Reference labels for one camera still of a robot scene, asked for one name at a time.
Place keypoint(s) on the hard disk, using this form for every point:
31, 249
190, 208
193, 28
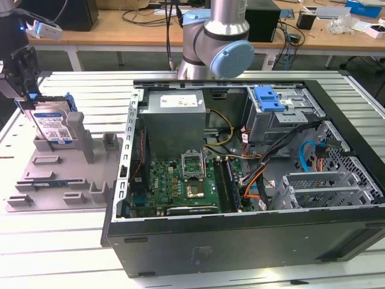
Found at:
51, 126

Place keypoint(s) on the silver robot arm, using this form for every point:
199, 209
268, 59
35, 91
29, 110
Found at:
222, 18

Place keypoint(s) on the silver disk bay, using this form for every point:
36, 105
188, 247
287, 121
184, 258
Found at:
284, 195

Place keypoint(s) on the large black box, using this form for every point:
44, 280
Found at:
66, 15

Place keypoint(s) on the wooden desk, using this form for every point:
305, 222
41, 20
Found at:
135, 34

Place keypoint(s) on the grey parts rack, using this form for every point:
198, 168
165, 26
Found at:
75, 168

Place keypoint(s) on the dark RAM stick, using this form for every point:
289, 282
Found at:
45, 183

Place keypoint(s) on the grey power supply unit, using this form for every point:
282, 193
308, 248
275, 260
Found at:
171, 129

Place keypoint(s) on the green motherboard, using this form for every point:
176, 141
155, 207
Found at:
162, 180

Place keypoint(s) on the CPU socket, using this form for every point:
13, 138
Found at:
195, 191

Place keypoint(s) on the black graphics card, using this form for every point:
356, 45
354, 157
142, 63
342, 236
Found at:
192, 209

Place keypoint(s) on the black computer tower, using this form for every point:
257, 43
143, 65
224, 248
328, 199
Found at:
264, 21

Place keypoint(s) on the black RAM slot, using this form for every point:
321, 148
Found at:
222, 185
226, 185
219, 185

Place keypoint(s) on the white label sign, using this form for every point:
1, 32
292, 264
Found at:
269, 63

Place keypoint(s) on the blue plastic drive latch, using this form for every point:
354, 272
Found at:
267, 102

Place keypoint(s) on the blue RAM stick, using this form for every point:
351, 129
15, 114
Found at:
232, 185

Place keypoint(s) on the silver optical drive cage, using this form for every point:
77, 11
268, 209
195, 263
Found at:
270, 126

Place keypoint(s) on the black open PC case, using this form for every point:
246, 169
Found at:
210, 250

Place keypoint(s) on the grey flat device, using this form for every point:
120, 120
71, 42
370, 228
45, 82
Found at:
334, 12

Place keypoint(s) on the clear plastic bag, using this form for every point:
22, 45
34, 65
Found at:
343, 25

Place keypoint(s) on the blue cardboard box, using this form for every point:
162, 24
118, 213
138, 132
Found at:
364, 9

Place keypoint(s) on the small white box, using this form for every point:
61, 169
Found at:
374, 31

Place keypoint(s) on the grey wrist camera block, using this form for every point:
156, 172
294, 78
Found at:
7, 84

